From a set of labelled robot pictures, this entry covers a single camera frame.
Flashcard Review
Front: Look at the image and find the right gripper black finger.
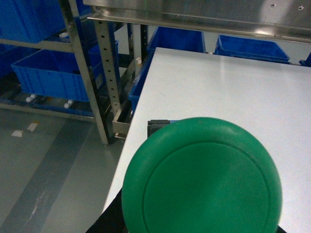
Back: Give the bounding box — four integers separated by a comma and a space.
87, 189, 128, 233

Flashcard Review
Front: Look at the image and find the green mushroom push button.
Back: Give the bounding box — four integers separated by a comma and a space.
121, 117, 282, 233

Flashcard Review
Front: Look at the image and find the blue bin under shelf left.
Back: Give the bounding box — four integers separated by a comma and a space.
128, 27, 206, 112

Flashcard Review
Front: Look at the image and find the blue bin under shelf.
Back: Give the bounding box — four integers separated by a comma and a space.
128, 27, 206, 112
214, 35, 290, 64

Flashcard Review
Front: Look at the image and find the blue bin under shelf centre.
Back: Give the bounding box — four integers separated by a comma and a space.
214, 35, 290, 64

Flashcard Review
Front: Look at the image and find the steel shelf upright post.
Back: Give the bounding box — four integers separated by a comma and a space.
58, 0, 113, 145

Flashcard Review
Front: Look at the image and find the steel shelf front rail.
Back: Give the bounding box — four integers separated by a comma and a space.
83, 0, 311, 44

